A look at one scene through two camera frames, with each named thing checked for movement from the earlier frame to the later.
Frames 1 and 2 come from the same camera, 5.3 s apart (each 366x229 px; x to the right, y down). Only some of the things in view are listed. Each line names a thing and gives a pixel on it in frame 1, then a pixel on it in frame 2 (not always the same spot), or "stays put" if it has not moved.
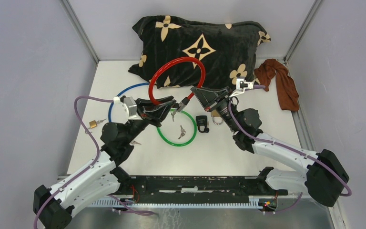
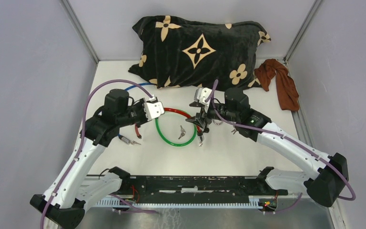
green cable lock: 196,130 stays put
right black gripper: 208,97 -> 203,114
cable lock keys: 183,132 stays put
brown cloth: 288,93 stays put
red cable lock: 183,104 -> 200,134
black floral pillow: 228,50 stays put
